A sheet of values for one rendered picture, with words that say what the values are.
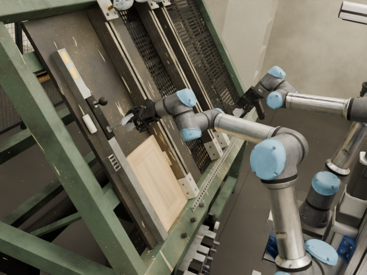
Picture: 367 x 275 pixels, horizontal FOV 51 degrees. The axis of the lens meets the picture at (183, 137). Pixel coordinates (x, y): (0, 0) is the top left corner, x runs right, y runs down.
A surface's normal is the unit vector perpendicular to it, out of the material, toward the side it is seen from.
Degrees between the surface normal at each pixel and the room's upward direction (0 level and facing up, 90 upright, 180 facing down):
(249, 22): 90
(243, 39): 90
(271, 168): 84
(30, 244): 0
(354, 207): 90
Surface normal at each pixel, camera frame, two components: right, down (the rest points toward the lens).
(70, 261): 0.14, -0.87
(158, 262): 0.82, -0.30
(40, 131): -0.36, 0.39
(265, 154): -0.73, 0.10
